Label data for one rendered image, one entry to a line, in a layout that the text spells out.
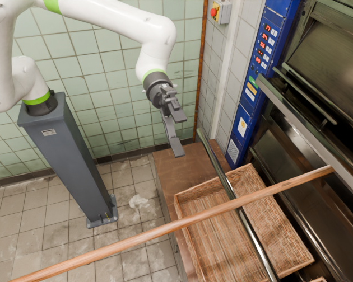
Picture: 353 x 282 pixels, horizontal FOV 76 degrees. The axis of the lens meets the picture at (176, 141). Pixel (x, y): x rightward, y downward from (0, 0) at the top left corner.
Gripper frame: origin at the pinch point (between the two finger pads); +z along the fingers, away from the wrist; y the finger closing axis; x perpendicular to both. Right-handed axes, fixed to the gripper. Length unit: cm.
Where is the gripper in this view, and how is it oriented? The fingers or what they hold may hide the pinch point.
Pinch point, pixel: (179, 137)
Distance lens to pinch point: 59.7
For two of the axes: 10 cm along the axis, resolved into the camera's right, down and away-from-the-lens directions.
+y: 0.0, 6.7, 7.5
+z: 2.9, 7.1, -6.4
